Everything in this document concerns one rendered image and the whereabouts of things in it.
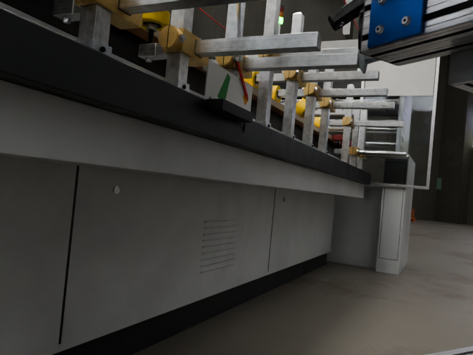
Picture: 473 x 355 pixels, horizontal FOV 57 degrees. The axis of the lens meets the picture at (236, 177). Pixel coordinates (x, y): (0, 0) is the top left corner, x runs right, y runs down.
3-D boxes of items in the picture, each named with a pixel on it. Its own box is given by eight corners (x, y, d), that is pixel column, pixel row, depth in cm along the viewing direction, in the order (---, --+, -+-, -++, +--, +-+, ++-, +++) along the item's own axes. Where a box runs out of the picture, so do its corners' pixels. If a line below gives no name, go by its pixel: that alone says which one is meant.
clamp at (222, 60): (252, 78, 126) (254, 61, 126) (231, 65, 114) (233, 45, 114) (234, 79, 128) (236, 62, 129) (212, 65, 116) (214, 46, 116)
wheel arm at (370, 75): (379, 81, 156) (379, 71, 156) (377, 78, 153) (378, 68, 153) (250, 84, 178) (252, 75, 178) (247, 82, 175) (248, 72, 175)
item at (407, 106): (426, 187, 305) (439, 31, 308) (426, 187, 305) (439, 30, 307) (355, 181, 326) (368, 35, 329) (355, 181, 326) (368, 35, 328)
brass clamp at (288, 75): (307, 87, 171) (308, 74, 171) (296, 77, 159) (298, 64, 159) (292, 87, 174) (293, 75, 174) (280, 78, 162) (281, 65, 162)
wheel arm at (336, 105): (394, 109, 201) (395, 103, 201) (393, 108, 198) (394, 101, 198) (316, 108, 217) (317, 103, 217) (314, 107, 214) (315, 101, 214)
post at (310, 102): (310, 163, 187) (320, 51, 188) (307, 162, 184) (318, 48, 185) (302, 162, 188) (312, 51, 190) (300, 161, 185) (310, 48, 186)
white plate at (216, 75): (250, 120, 127) (253, 86, 127) (205, 101, 103) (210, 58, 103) (248, 120, 127) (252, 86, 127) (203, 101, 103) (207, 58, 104)
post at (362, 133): (362, 179, 299) (368, 110, 300) (360, 179, 296) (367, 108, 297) (356, 179, 301) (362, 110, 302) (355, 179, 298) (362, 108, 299)
